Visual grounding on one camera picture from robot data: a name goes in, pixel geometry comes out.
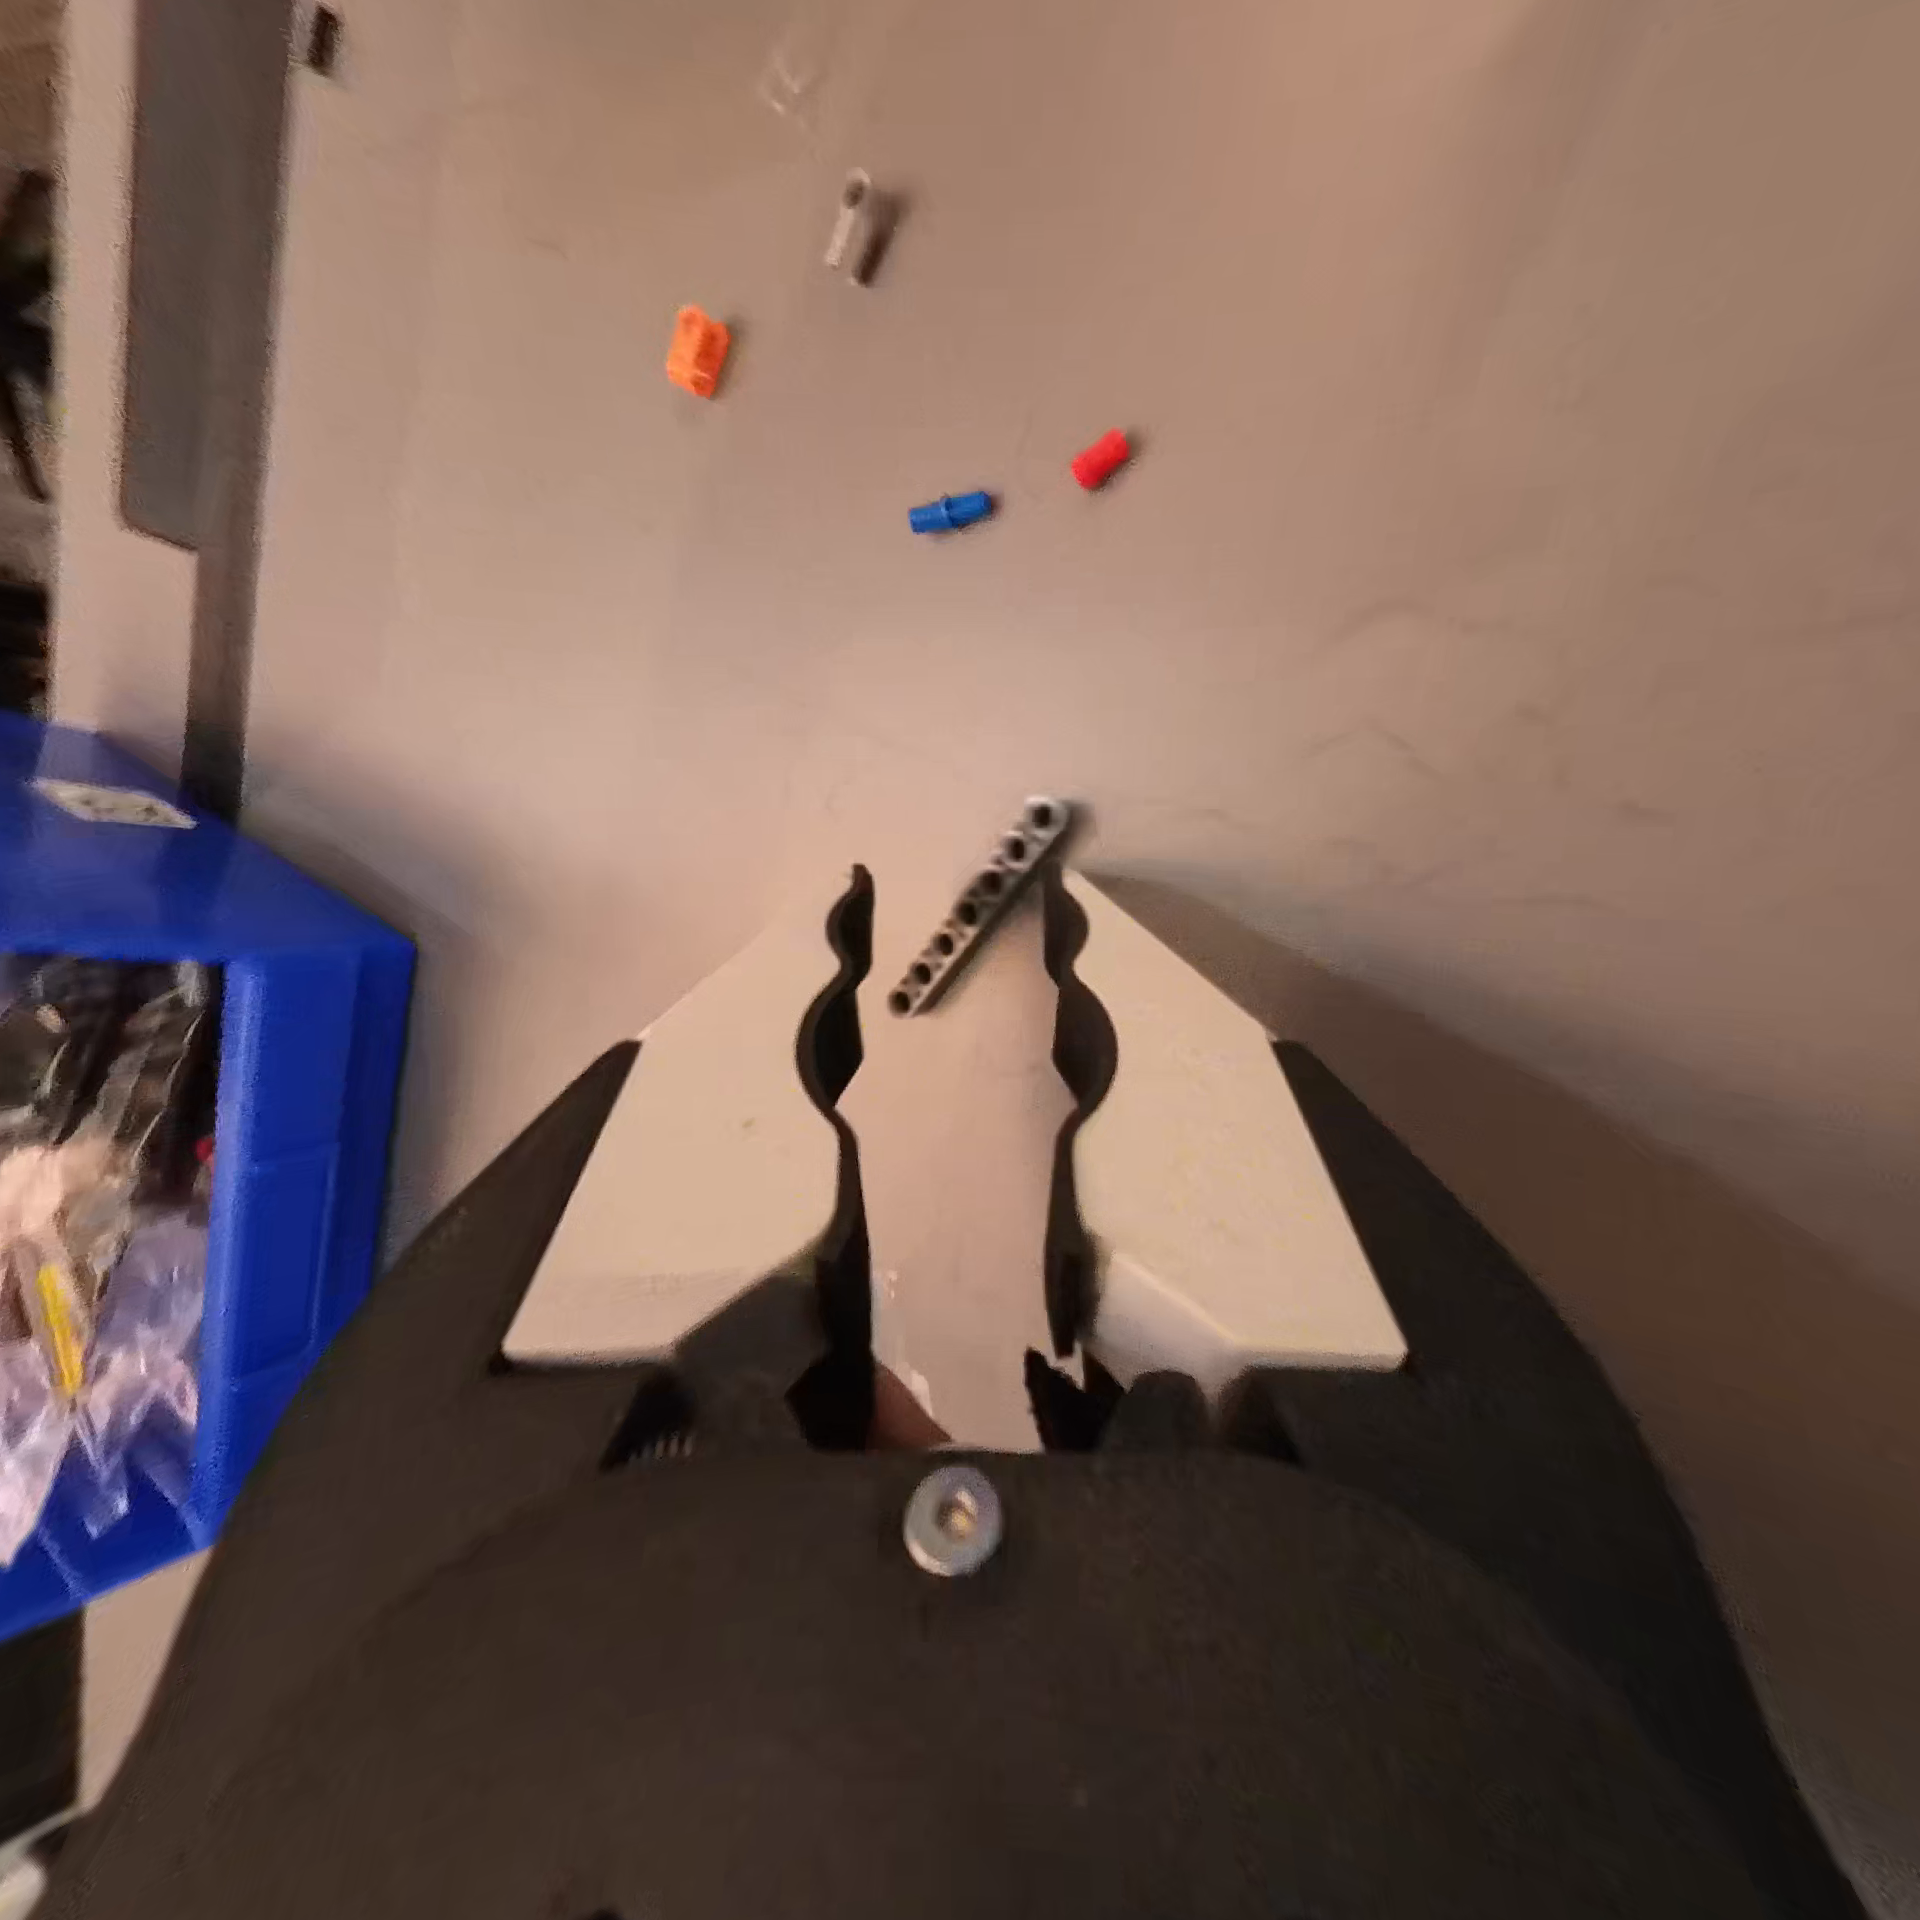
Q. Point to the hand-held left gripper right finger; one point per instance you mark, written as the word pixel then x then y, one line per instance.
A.
pixel 1230 1198

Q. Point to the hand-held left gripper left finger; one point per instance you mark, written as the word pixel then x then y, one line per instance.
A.
pixel 675 1187

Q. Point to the grey lego beam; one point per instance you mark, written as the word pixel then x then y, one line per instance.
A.
pixel 975 910

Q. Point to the clear bags of lego parts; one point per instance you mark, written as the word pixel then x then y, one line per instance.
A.
pixel 120 1348

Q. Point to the blue lego pin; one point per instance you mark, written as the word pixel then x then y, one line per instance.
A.
pixel 952 514

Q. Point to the red lego pin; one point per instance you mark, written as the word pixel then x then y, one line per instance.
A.
pixel 1101 457

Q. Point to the orange lego connector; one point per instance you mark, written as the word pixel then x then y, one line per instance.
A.
pixel 696 349

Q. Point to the light grey lego connector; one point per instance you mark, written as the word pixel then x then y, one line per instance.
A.
pixel 861 228

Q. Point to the blue plastic bin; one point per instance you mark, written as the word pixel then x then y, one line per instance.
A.
pixel 314 1124

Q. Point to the grey flat panel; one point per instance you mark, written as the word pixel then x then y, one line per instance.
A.
pixel 204 302

